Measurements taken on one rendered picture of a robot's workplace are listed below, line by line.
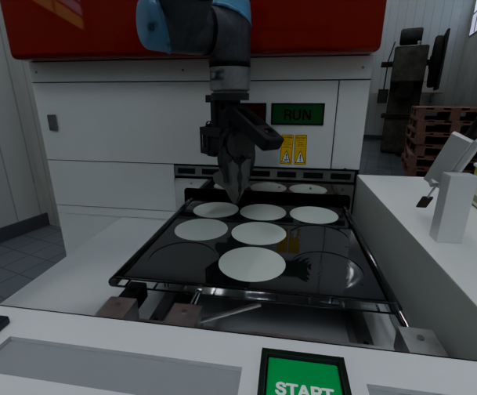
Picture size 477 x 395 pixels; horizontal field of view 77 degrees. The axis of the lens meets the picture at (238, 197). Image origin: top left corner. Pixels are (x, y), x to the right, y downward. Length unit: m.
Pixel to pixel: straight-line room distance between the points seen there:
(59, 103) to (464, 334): 0.90
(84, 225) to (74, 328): 0.70
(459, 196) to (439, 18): 9.71
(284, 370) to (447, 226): 0.29
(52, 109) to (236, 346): 0.80
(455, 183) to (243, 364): 0.31
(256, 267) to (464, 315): 0.24
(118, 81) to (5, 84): 2.36
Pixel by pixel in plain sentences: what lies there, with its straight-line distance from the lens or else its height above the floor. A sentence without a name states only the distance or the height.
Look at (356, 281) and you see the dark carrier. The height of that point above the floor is 0.90.
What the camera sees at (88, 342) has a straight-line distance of 0.27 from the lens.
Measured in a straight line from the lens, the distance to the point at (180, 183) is 0.78.
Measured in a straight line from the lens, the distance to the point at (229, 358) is 0.24.
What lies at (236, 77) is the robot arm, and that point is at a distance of 0.56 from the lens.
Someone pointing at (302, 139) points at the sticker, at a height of 1.04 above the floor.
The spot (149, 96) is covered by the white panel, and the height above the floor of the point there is 1.14.
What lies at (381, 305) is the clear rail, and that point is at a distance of 0.41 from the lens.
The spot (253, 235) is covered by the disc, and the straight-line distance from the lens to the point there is 0.54.
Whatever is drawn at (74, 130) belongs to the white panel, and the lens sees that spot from 0.90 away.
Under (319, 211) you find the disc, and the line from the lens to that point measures 0.68.
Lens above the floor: 1.13
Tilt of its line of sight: 18 degrees down
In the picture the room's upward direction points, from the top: straight up
